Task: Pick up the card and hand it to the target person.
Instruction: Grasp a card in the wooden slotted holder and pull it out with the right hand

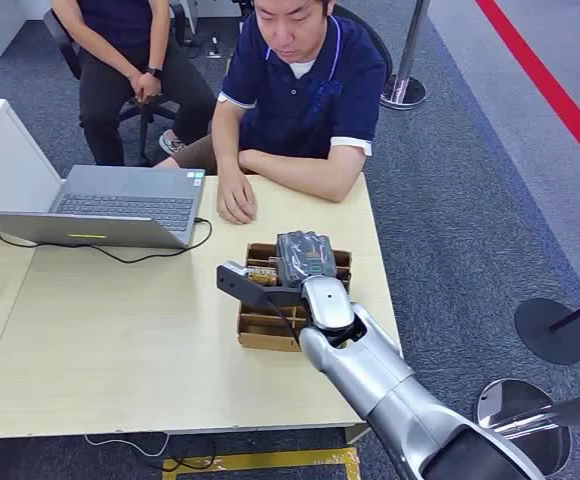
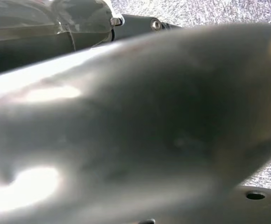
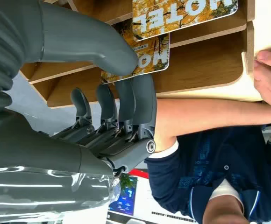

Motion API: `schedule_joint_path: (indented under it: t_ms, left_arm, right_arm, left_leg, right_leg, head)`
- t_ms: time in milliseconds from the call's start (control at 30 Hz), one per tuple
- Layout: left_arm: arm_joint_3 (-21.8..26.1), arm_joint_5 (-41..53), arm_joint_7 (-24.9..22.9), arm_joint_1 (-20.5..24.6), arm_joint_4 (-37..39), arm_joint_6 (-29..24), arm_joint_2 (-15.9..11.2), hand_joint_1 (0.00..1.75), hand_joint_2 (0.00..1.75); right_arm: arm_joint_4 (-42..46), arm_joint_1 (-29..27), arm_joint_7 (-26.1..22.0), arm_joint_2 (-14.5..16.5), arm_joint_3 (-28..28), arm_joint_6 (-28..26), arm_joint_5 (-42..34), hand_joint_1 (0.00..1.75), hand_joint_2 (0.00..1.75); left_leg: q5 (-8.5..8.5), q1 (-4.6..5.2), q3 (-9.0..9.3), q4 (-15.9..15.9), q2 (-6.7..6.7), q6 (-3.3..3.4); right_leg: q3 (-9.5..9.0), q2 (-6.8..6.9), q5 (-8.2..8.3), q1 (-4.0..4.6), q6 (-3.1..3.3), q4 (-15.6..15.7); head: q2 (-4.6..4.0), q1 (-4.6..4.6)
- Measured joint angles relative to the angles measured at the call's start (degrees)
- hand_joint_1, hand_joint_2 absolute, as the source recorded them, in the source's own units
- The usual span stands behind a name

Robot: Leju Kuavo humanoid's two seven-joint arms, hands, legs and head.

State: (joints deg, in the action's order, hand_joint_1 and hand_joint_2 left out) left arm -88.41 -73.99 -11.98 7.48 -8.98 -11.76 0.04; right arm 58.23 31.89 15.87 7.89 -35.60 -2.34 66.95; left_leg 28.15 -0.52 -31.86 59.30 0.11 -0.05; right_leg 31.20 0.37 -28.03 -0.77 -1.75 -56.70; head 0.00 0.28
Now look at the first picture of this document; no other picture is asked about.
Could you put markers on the person's right hand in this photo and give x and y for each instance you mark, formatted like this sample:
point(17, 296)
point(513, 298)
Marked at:
point(235, 195)

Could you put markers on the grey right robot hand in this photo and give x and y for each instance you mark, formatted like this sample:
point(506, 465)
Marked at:
point(306, 255)

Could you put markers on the person's right forearm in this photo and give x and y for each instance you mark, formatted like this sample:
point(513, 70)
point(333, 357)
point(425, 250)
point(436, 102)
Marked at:
point(226, 136)

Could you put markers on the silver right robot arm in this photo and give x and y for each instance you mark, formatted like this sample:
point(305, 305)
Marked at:
point(370, 371)

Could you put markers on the person's left forearm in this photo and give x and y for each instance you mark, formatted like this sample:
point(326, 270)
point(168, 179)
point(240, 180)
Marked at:
point(300, 173)

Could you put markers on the person at desk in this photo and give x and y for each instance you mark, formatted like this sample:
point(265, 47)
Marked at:
point(300, 99)

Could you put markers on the person on office chair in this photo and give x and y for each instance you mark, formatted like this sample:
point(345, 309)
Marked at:
point(115, 73)

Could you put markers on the yellow cards in box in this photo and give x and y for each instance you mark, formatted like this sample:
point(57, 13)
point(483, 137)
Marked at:
point(262, 275)

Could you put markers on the brown cardboard divider box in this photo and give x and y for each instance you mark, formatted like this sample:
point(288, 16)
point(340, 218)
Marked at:
point(260, 331)

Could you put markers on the grey laptop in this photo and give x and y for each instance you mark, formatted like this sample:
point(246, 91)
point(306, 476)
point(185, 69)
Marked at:
point(134, 192)

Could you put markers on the black office chair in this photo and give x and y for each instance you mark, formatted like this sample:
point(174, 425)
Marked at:
point(142, 119)

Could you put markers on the black wristwatch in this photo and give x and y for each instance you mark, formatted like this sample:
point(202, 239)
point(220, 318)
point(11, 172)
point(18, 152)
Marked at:
point(154, 71)

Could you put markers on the chrome stanchion with round base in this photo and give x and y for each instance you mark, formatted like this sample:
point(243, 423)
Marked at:
point(404, 89)

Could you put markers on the black chair backrest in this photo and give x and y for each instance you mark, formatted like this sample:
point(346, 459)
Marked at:
point(377, 40)

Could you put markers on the white cabinet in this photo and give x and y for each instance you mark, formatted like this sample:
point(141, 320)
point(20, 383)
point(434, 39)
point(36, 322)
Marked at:
point(5, 159)

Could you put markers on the chrome stanchion with mirror base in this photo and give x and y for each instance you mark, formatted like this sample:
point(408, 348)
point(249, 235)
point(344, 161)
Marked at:
point(525, 404)

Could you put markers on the black stanchion with flat base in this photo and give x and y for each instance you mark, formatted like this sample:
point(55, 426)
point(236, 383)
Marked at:
point(550, 331)

